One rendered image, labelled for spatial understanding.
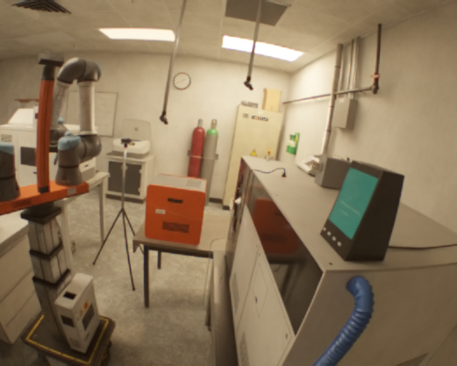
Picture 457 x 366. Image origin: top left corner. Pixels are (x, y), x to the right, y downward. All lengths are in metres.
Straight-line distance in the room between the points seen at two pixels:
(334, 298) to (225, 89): 4.49
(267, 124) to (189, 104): 1.49
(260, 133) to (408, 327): 4.06
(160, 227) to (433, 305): 1.68
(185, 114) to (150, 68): 1.15
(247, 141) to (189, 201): 2.81
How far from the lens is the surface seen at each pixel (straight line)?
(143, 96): 4.92
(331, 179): 1.03
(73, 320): 1.42
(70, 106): 5.59
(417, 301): 0.65
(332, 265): 0.42
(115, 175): 4.48
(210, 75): 4.77
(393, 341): 0.73
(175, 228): 1.82
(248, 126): 4.37
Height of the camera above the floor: 1.63
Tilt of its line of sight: 14 degrees down
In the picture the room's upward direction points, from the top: 9 degrees clockwise
